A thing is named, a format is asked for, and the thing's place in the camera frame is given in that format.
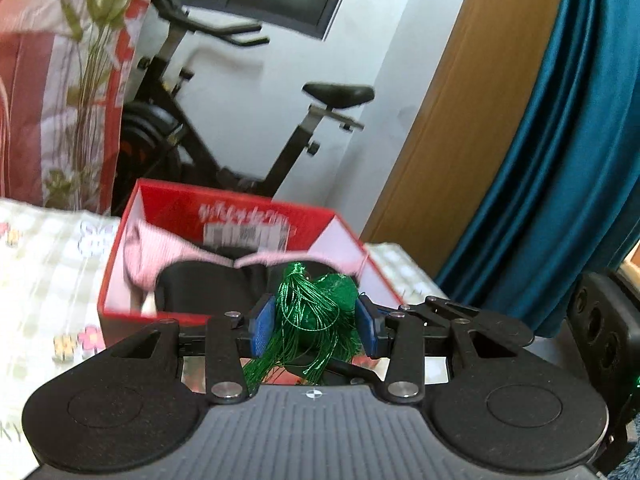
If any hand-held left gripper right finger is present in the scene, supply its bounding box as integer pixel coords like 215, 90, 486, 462
356, 296, 536, 406

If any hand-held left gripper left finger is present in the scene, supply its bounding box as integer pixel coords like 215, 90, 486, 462
110, 294, 277, 406

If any green metallic tassel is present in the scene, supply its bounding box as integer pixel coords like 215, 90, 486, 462
241, 261, 362, 389

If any red cardboard box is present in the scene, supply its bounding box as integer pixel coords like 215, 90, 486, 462
97, 178, 406, 349

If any pink cloth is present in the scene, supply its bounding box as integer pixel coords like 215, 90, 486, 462
122, 222, 369, 314

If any teal curtain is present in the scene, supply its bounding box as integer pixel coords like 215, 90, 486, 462
432, 0, 640, 339

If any wooden door panel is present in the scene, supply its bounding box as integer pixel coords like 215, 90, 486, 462
360, 0, 569, 281

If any green checked tablecloth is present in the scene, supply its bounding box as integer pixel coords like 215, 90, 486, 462
0, 199, 451, 461

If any black exercise bike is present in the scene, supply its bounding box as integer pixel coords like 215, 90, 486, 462
112, 0, 376, 213

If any red printed backdrop cloth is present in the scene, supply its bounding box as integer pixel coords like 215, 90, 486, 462
0, 0, 166, 213

